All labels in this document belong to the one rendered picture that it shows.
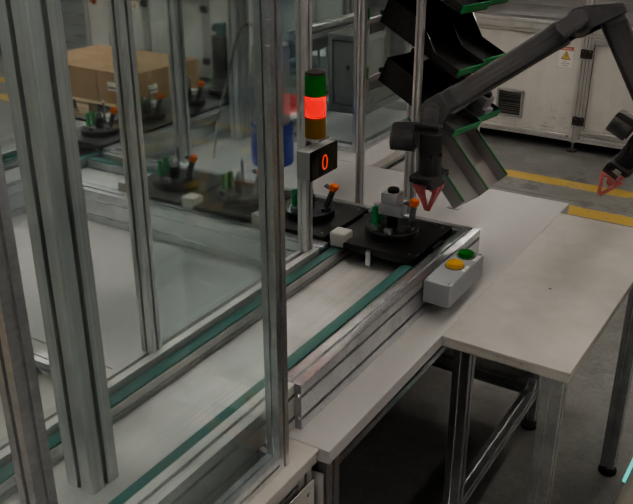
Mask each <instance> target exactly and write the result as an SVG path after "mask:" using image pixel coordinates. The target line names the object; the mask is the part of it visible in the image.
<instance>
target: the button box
mask: <svg viewBox="0 0 633 504"><path fill-rule="evenodd" d="M459 250H461V249H458V250H457V251H456V252H455V253H454V254H452V255H451V256H450V257H449V258H448V259H447V260H446V261H444V262H443V263H442V264H441V265H440V266H439V267H438V268H436V269H435V270H434V271H433V272H432V273H431V274H430V275H428V276H427V277H426V278H425V279H424V281H423V299H422V300H423V302H427V303H430V304H434V305H438V306H441V307H445V308H450V307H451V306H452V305H453V304H454V303H455V302H456V301H457V300H458V299H459V298H460V297H461V296H462V295H463V294H464V293H465V292H466V291H467V290H468V289H469V288H470V287H471V286H472V285H473V284H474V283H475V282H476V281H477V280H478V279H479V278H480V277H481V276H482V271H483V259H484V255H483V254H479V253H474V257H473V258H470V259H464V258H460V257H459V256H458V251H459ZM449 259H459V260H461V261H462V262H463V267H462V268H461V269H451V268H448V267H447V261H448V260H449Z"/></svg>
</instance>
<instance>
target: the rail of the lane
mask: <svg viewBox="0 0 633 504"><path fill-rule="evenodd" d="M479 240H480V229H477V228H473V227H468V226H464V227H463V228H461V229H460V230H459V231H458V232H457V233H455V234H454V235H453V236H452V237H451V238H449V239H448V240H447V241H446V242H445V243H444V240H439V241H438V242H437V243H436V244H435V245H433V246H432V247H431V254H430V255H429V256H428V257H427V258H425V259H424V260H423V261H422V262H421V263H419V264H418V265H417V266H416V267H415V268H413V269H412V270H411V271H410V272H409V273H407V274H406V275H405V276H404V277H403V278H401V279H400V280H399V281H398V282H397V283H395V284H394V285H393V286H392V287H391V288H389V289H388V290H387V291H386V292H385V293H383V294H382V295H381V296H380V297H379V298H377V299H376V300H375V301H374V302H373V303H371V304H370V305H369V306H368V307H367V308H365V309H364V310H363V311H362V312H361V313H359V314H358V315H357V316H356V317H355V318H353V319H352V320H351V321H350V322H349V323H347V324H346V325H345V326H344V327H343V328H341V329H340V330H339V331H338V332H337V333H335V334H334V335H333V336H332V337H331V338H329V339H328V340H327V341H326V342H325V343H323V344H322V345H321V346H320V347H319V348H317V349H316V350H315V351H314V352H313V353H311V354H310V355H309V356H308V357H307V358H305V359H304V360H303V361H302V362H301V363H299V364H298V365H297V366H296V367H295V368H293V369H292V370H291V371H290V372H289V373H288V382H291V383H293V384H295V393H294V394H293V395H292V396H294V397H295V415H294V416H293V417H292V418H295V428H298V429H300V430H302V429H303V428H304V427H305V426H306V425H307V424H308V423H309V422H310V421H311V420H313V419H314V418H315V417H316V416H317V415H318V414H319V413H320V412H321V411H322V410H323V409H324V408H325V407H326V406H327V405H328V404H329V403H330V402H332V401H333V400H334V399H335V398H336V397H337V396H338V395H339V394H340V393H341V392H342V391H343V390H344V389H345V388H346V387H347V386H348V385H349V384H350V383H352V382H353V381H354V380H355V379H356V378H357V377H358V376H359V375H360V374H361V373H362V372H363V371H364V370H365V369H366V368H367V367H368V366H369V365H370V364H372V363H373V362H374V361H375V360H376V359H377V358H378V357H379V356H380V355H381V354H382V353H383V352H384V351H385V350H386V349H387V348H388V347H389V346H391V345H392V344H393V343H394V342H395V341H396V340H397V339H398V338H399V337H400V336H401V335H402V334H403V333H404V332H405V331H406V330H407V329H408V328H409V327H411V326H412V325H413V324H414V323H415V322H416V321H417V320H418V319H419V318H420V317H421V316H422V315H423V314H424V313H425V312H426V311H427V310H428V309H429V308H431V307H432V306H433V305H434V304H430V303H427V302H423V300H422V299H423V281H424V279H425V278H426V277H427V276H428V275H430V274H431V273H432V272H433V271H434V270H435V269H436V268H438V267H439V266H440V265H441V264H442V263H443V262H444V261H446V260H447V259H448V258H449V257H450V256H451V255H452V254H454V253H455V252H456V251H457V250H458V249H470V250H472V251H473V252H474V253H478V252H479Z"/></svg>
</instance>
